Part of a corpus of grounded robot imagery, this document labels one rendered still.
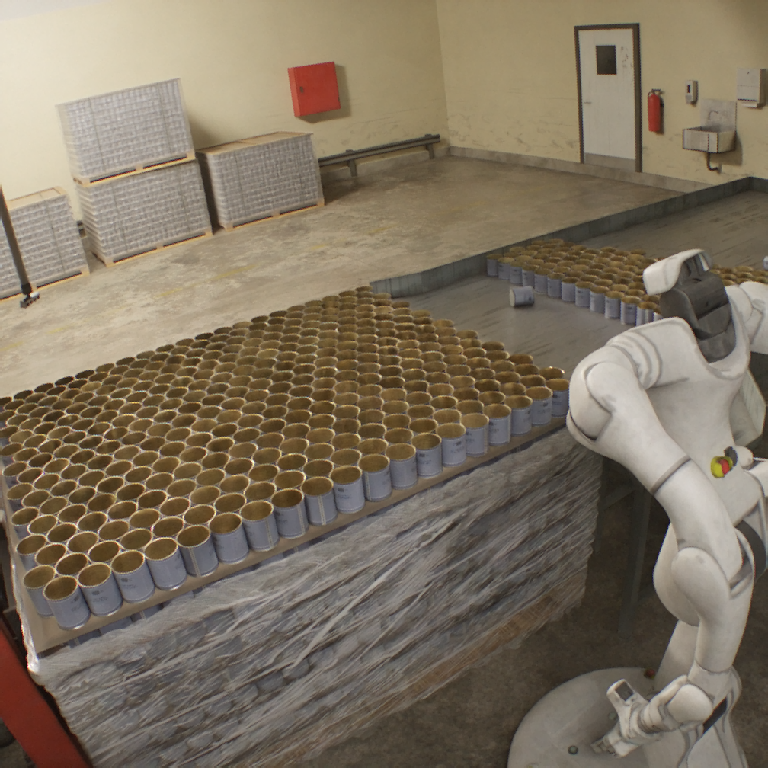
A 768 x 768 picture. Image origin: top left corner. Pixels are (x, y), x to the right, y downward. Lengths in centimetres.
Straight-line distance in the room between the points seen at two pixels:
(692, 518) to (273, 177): 863
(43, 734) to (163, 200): 753
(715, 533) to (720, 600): 10
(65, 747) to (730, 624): 169
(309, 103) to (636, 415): 1032
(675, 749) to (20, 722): 159
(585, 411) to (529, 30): 1017
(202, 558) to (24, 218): 742
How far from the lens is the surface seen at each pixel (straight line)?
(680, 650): 151
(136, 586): 137
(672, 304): 114
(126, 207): 879
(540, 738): 200
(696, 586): 104
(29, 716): 200
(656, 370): 113
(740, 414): 195
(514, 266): 283
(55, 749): 210
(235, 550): 139
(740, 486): 132
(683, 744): 162
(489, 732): 245
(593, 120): 1025
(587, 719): 212
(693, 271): 120
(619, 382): 102
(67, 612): 137
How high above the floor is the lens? 203
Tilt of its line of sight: 28 degrees down
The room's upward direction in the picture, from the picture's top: 8 degrees counter-clockwise
